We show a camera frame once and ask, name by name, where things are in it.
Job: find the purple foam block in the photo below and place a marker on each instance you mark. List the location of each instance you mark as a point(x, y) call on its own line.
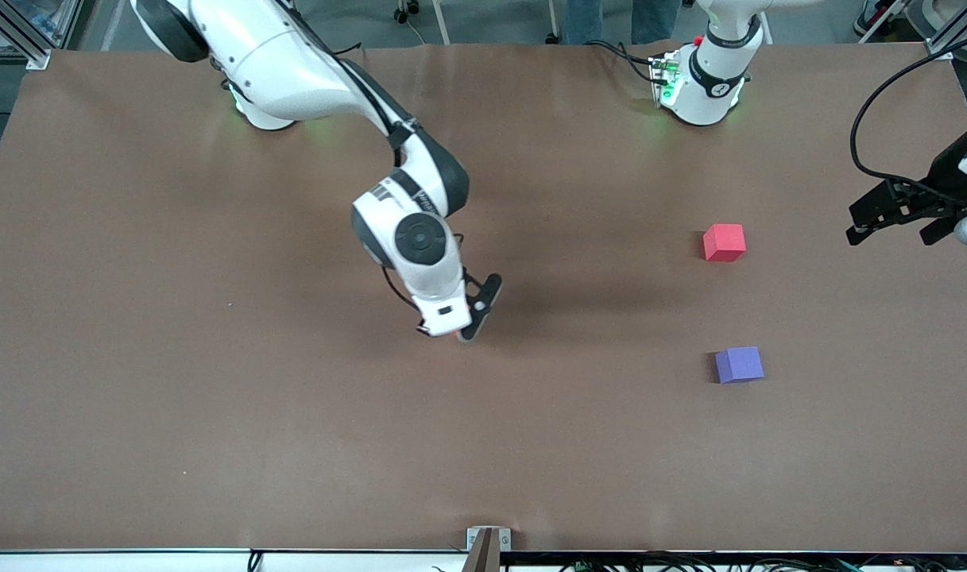
point(740, 365)

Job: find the aluminium frame post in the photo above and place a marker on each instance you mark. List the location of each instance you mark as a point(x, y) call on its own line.
point(940, 46)
point(34, 56)

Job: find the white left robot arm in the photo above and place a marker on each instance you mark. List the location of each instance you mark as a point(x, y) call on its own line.
point(705, 87)

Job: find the brown paper table cover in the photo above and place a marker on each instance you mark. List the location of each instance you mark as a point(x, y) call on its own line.
point(451, 437)

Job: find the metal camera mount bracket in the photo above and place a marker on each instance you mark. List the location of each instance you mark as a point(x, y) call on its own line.
point(489, 540)

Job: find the red foam block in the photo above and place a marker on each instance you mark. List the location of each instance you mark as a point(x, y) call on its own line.
point(724, 242)

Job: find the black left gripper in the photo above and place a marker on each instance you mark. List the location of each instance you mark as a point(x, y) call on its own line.
point(945, 176)

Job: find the white chair frame bar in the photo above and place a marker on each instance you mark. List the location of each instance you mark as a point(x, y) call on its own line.
point(442, 24)

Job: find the black chair caster wheel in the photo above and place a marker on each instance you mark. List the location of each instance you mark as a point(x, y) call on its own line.
point(408, 9)

